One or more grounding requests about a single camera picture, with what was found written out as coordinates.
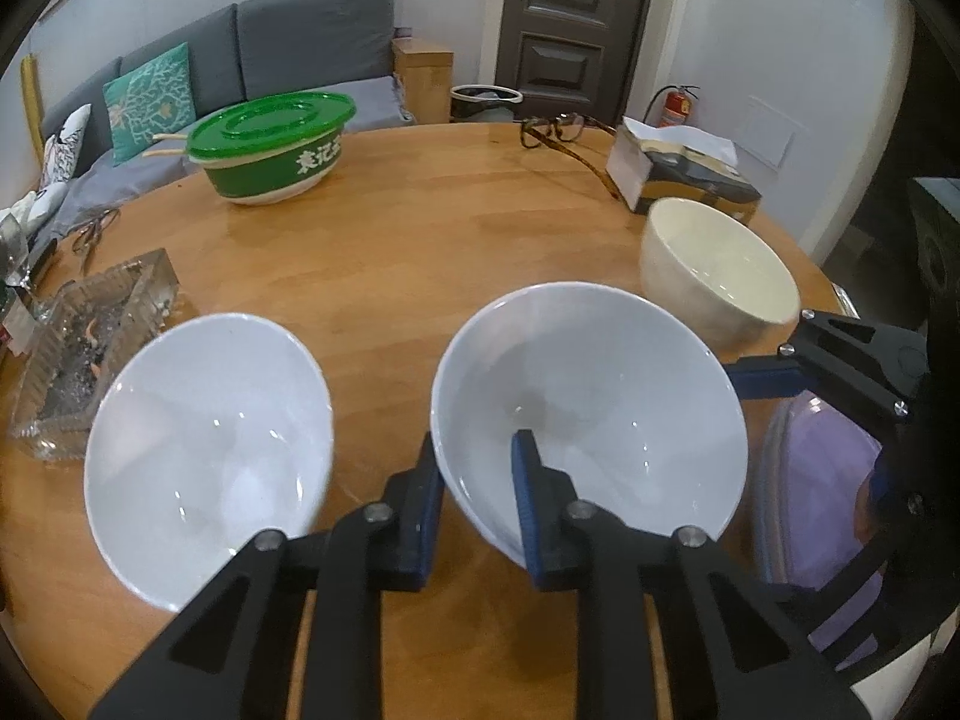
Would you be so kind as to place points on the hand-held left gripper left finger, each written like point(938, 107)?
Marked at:
point(420, 514)

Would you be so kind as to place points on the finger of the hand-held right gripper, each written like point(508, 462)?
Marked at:
point(765, 381)
point(883, 495)

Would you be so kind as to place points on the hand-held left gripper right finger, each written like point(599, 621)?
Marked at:
point(525, 499)

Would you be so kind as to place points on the purple plate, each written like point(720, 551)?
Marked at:
point(817, 502)

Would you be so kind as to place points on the cream ceramic bowl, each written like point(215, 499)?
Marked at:
point(720, 270)

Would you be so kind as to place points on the white ceramic bowl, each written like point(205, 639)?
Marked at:
point(600, 360)
point(210, 450)

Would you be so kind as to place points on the tissue box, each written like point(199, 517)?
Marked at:
point(675, 169)

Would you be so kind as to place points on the red fire extinguisher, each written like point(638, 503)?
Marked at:
point(675, 111)

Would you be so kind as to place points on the tortoiseshell eyeglasses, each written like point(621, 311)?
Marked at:
point(562, 127)

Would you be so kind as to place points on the green lidded takeaway bowl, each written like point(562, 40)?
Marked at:
point(277, 165)

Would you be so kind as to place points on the glass ashtray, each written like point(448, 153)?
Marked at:
point(75, 360)

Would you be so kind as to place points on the trash bin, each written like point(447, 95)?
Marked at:
point(484, 106)

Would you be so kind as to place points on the dark brown door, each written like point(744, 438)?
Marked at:
point(570, 15)

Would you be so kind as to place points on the wooden side table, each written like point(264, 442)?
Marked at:
point(424, 82)

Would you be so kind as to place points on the wooden chopstick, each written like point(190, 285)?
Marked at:
point(172, 138)
point(165, 151)

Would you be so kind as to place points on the white cloth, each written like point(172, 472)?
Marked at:
point(37, 206)

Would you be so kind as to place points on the teal patterned cushion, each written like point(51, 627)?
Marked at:
point(150, 101)

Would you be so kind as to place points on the grey sofa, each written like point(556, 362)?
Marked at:
point(300, 30)

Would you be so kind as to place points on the white patterned cushion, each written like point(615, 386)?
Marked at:
point(66, 146)

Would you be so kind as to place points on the white wall panel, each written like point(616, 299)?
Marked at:
point(765, 131)

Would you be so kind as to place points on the yellow wooden post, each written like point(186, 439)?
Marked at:
point(31, 105)

